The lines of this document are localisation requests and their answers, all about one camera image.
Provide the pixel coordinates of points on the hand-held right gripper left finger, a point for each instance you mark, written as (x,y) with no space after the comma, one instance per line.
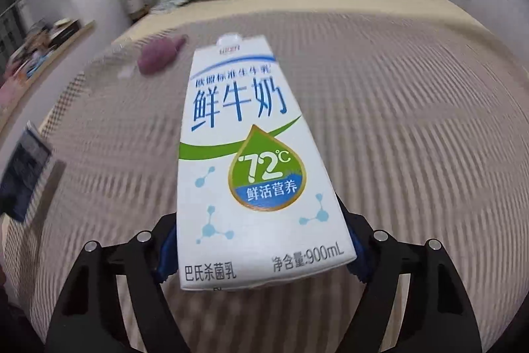
(165,258)

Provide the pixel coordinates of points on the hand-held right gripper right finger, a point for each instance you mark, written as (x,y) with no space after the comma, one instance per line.
(361,262)

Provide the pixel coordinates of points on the white milk carton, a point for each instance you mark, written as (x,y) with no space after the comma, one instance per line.
(256,171)

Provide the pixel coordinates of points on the brown checked blanket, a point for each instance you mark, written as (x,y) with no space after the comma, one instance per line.
(413,129)

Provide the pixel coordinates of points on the dark blue box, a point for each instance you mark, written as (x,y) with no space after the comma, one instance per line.
(24,171)

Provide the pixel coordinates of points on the purple sweet potato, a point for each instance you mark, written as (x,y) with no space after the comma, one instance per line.
(155,57)

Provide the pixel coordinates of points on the blue packet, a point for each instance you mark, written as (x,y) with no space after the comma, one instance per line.
(37,61)

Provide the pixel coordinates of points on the black flat box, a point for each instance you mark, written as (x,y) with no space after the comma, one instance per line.
(66,31)

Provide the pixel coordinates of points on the pale yellow bed sheet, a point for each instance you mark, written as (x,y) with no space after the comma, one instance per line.
(330,1)

